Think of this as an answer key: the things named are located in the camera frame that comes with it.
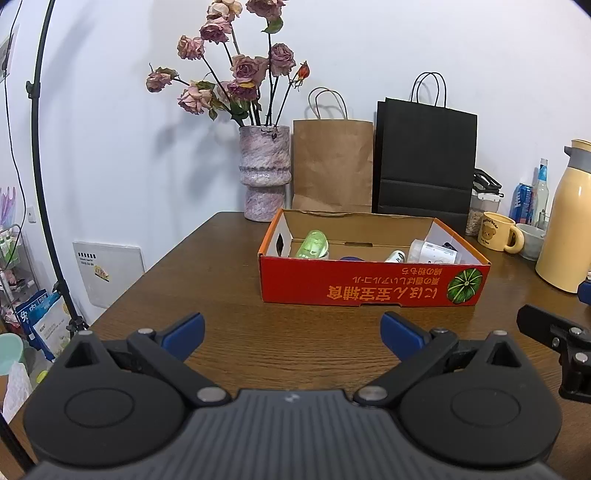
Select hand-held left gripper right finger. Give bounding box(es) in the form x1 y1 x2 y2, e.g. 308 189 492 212
355 311 522 408

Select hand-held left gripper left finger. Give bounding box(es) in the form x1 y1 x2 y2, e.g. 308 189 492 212
65 312 232 408

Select orange cardboard box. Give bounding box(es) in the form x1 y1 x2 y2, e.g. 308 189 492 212
257 209 491 308

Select white plastic bottle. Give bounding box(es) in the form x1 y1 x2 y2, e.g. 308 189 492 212
407 239 462 265

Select green transparent bottle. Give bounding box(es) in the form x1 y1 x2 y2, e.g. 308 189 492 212
294 230 329 260

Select yellow thermos jug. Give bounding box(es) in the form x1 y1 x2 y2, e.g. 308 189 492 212
536 139 591 292

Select grey small cup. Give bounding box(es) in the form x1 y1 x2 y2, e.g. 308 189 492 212
516 223 547 261

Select white board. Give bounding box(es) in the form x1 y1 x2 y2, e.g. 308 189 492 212
72 240 146 309

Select yellow bear mug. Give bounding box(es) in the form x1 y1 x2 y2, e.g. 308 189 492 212
477 211 526 252

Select blue drink can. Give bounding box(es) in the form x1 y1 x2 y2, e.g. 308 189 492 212
513 183 534 225

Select clear bottle with blue label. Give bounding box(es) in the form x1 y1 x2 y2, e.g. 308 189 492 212
531 158 551 227

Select clear jar with clip lid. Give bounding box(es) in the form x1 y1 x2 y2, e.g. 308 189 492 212
464 169 502 236

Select pale green cup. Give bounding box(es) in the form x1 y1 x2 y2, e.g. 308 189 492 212
0 333 24 374

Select white textured cup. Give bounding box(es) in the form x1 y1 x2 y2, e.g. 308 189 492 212
2 362 33 423

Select black paper bag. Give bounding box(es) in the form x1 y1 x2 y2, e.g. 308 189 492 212
372 72 478 234

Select purple marbled vase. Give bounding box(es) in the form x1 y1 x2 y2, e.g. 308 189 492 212
239 124 293 222

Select brown paper bag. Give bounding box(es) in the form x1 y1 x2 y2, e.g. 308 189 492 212
292 88 375 214

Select black tripod stand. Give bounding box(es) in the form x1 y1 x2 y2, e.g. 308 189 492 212
0 0 93 472

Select dried pink roses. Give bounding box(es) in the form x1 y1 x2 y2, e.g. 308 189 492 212
146 0 310 127

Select wire storage rack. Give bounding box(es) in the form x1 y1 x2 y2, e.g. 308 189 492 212
0 224 40 333

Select black cable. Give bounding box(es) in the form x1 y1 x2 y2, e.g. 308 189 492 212
4 0 35 287

